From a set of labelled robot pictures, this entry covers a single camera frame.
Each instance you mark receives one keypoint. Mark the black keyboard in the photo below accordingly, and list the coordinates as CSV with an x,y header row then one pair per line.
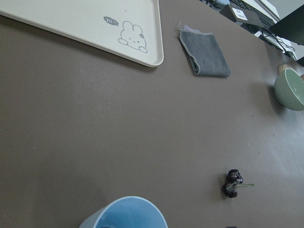
x,y
267,21

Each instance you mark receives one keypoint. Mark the cream rabbit tray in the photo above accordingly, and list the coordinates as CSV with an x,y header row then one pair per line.
x,y
127,28

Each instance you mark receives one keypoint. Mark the green bowl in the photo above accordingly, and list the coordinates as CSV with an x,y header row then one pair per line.
x,y
289,90

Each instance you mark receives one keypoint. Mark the dark cherries pair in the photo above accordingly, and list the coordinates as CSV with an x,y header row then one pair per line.
x,y
233,181

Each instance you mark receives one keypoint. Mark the light blue plastic cup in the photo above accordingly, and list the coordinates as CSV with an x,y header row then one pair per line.
x,y
127,212

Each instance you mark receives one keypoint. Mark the grey folded cloth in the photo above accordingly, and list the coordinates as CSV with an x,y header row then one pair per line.
x,y
203,50

